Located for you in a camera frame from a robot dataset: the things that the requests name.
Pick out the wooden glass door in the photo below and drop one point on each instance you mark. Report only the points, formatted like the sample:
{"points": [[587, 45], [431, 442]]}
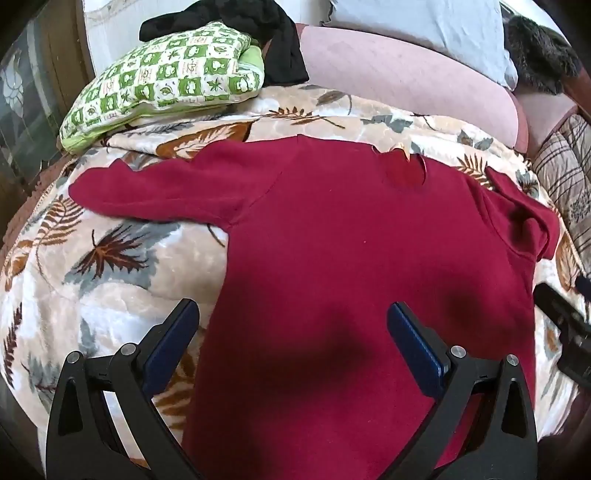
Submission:
{"points": [[27, 92]]}

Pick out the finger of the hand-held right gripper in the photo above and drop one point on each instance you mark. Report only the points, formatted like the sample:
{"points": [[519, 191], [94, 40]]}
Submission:
{"points": [[558, 307]]}

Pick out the green checkered pillow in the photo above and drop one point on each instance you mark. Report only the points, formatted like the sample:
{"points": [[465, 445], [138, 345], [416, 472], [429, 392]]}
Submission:
{"points": [[161, 78]]}

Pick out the white embroidered cloth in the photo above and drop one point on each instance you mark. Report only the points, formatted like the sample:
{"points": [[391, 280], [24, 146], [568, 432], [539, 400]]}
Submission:
{"points": [[111, 41]]}

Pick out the plaid striped cushion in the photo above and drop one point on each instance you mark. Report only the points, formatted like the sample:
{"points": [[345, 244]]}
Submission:
{"points": [[568, 170]]}

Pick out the pink bolster cushion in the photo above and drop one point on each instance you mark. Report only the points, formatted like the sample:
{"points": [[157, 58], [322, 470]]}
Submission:
{"points": [[392, 74]]}

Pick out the black garment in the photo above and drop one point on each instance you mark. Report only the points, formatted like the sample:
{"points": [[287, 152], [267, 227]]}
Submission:
{"points": [[281, 50]]}

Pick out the light blue pillow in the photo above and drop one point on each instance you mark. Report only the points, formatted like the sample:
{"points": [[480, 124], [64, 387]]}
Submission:
{"points": [[415, 23]]}

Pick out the dark fur cloth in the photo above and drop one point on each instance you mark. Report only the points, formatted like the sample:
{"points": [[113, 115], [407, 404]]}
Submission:
{"points": [[540, 55]]}

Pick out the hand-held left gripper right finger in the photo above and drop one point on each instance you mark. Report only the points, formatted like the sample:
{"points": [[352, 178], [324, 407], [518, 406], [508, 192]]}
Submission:
{"points": [[415, 344]]}

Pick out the red sweater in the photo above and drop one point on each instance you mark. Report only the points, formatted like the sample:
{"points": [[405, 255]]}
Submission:
{"points": [[346, 230]]}

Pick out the pink sofa seat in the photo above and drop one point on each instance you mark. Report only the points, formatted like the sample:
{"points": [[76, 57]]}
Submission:
{"points": [[540, 115]]}

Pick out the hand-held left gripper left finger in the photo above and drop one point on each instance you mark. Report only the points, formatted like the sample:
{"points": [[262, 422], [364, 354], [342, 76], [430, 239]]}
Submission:
{"points": [[173, 341]]}

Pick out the leaf print blanket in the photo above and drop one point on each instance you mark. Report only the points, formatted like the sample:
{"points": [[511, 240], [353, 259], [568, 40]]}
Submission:
{"points": [[115, 286]]}

